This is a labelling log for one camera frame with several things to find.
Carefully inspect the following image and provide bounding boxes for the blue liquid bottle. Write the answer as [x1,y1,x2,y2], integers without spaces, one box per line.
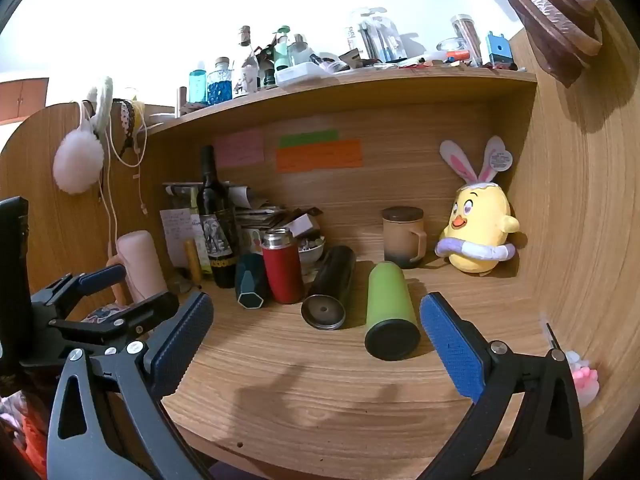
[188,61,208,107]

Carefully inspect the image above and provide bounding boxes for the brown lidded mug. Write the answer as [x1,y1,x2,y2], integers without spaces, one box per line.
[381,206,428,269]

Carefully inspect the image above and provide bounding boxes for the white bowl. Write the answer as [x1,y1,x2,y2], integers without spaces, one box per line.
[298,238,327,273]

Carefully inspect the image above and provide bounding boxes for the colourful clothes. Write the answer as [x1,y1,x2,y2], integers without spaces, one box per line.
[0,392,48,478]

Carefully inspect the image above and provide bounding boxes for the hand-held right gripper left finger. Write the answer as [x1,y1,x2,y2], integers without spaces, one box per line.
[46,290,216,480]

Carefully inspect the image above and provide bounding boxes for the jar of blue beads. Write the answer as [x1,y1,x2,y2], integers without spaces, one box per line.
[206,57,234,103]

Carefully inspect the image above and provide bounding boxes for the yellow chick plush toy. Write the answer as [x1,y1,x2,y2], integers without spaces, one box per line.
[434,135,521,276]

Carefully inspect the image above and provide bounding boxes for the pink cylinder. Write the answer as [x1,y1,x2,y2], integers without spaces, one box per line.
[116,230,169,306]

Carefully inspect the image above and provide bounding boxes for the white note card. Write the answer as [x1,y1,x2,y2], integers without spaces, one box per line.
[159,207,194,268]

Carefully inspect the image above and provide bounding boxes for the small white box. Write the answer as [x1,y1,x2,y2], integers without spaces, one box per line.
[286,213,322,239]

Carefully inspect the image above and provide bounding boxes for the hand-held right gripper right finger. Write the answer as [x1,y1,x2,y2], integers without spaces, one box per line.
[415,292,586,480]

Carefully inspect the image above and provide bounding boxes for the white plastic tray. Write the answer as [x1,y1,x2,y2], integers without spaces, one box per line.
[274,61,335,88]

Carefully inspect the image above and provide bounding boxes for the orange sticky note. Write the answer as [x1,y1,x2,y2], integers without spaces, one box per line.
[275,139,363,174]

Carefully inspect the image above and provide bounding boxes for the white fluffy earmuffs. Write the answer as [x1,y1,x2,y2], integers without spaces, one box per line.
[52,76,115,195]

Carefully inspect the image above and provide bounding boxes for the pink and white toy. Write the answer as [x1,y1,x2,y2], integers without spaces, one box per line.
[565,350,600,408]

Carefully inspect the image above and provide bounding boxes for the white earphone cable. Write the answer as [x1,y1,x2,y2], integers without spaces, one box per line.
[97,102,151,261]

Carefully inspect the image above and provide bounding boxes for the green sticky note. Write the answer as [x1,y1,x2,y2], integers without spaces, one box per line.
[278,130,340,149]

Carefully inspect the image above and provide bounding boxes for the wooden wall cabinet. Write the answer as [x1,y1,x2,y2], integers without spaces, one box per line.
[0,77,51,126]

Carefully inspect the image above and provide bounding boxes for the dark teal hexagonal cup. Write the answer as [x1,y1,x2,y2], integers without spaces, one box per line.
[235,253,272,310]

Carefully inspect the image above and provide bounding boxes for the red thermos flask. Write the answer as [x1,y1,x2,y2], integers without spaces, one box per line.
[260,227,305,305]

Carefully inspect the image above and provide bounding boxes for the green tumbler cup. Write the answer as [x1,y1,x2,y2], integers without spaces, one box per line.
[364,261,422,362]

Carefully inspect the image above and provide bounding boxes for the pink sticky note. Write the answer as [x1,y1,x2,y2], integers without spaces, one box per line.
[214,129,266,169]

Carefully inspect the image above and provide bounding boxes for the dark patterned headband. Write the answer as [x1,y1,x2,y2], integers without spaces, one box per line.
[112,98,139,152]

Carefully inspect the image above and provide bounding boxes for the dark wine bottle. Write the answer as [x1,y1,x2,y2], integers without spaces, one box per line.
[196,145,239,289]

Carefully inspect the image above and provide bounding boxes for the clear blister pack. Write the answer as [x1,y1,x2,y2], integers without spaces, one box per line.
[345,7,404,62]

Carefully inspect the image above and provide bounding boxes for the white figurine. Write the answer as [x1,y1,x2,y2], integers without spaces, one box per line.
[239,58,260,95]

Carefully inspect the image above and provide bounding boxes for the patterned pouch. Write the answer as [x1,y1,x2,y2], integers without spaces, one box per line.
[80,302,132,326]

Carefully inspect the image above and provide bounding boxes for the blue box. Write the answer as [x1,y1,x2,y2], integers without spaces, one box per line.
[485,31,513,66]

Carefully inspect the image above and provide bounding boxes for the green pump bottle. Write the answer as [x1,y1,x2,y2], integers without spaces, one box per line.
[272,25,293,72]

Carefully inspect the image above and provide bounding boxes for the glass jar with brown sticks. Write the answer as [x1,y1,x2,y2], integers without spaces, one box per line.
[450,14,484,67]

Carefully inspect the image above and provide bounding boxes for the brown plastic bag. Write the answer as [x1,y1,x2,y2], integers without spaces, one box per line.
[504,0,606,89]

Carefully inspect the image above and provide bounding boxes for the yellow tube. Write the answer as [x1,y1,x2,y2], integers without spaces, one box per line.
[185,239,203,283]

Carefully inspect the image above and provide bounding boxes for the stack of papers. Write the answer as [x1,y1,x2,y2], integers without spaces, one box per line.
[163,181,288,233]

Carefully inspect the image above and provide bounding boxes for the black tumbler cup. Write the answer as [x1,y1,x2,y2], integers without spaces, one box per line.
[301,245,358,331]

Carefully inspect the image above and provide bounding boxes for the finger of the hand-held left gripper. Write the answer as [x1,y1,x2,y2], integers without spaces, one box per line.
[46,290,181,357]
[30,264,129,315]

